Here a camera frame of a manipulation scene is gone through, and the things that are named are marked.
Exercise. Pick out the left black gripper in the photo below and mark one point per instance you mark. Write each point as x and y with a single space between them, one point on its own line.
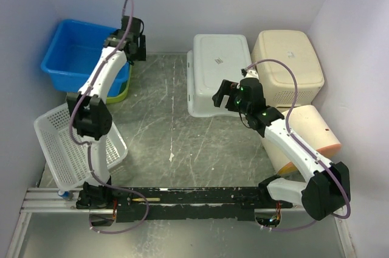
141 56

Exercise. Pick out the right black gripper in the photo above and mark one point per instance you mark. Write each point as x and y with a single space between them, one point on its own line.
229 88

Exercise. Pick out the white plastic tub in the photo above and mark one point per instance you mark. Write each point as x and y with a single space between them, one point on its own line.
213 58

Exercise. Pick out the green plastic tub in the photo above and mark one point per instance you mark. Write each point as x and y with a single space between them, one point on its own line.
120 87

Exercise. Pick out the blue plastic tub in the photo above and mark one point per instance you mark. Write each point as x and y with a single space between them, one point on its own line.
73 53

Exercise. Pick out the beige perforated basket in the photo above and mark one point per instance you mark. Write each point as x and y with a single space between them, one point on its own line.
292 66

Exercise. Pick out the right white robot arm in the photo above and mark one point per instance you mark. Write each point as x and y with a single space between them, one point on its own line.
326 186

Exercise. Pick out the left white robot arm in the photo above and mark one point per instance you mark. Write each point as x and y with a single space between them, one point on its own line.
90 121

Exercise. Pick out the beige round stool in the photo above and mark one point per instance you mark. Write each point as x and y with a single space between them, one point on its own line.
309 124

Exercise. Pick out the white mesh basket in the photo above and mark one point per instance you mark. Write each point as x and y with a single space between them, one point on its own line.
67 160

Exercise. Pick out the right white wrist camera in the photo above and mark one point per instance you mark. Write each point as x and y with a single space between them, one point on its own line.
250 73

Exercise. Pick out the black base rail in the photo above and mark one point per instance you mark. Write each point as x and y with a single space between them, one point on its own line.
238 203

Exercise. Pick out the aluminium rail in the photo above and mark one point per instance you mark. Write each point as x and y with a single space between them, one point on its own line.
47 200

